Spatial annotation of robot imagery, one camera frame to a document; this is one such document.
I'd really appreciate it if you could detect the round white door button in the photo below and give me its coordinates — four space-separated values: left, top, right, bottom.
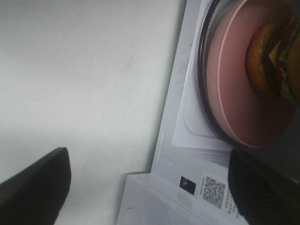
122 206 141 225

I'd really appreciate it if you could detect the white microwave oven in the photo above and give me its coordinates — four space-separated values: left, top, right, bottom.
117 0 300 225

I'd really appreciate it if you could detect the pink round plate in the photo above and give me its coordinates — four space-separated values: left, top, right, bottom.
204 0 295 148

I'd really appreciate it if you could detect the white warning label sticker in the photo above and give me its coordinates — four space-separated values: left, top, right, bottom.
196 171 242 220

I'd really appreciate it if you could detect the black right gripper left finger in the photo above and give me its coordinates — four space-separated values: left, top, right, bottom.
0 147 71 225

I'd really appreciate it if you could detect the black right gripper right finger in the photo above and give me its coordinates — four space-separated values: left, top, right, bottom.
228 149 300 225

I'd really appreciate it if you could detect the burger with lettuce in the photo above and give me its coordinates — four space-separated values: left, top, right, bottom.
246 16 300 106

